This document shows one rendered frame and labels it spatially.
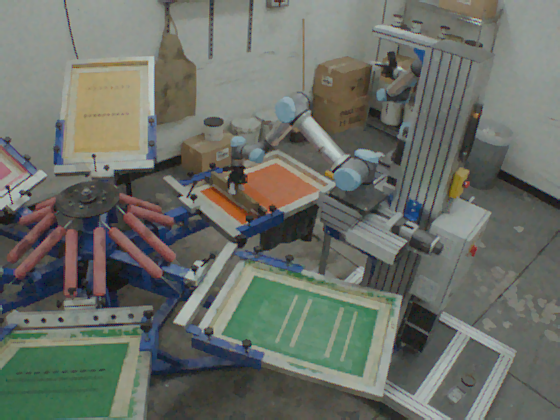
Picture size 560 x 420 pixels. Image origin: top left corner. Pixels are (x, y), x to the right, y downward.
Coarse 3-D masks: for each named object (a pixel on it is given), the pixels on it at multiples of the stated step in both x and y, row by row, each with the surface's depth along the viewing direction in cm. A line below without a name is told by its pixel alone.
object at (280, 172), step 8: (264, 168) 313; (272, 168) 314; (280, 168) 314; (248, 176) 303; (280, 176) 306; (288, 176) 307; (208, 192) 285; (216, 192) 286; (248, 192) 288; (256, 192) 289; (216, 200) 279; (224, 200) 279
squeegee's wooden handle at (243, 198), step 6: (216, 174) 282; (216, 180) 282; (222, 180) 278; (222, 186) 279; (240, 192) 268; (234, 198) 273; (240, 198) 269; (246, 198) 264; (252, 198) 264; (246, 204) 266; (252, 204) 261; (258, 204) 262
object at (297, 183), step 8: (296, 176) 308; (288, 184) 299; (296, 184) 299; (304, 184) 300; (304, 192) 292; (312, 192) 293; (256, 200) 282; (264, 200) 282; (288, 200) 284; (224, 208) 273; (232, 208) 273; (240, 208) 273; (232, 216) 267; (240, 216) 267
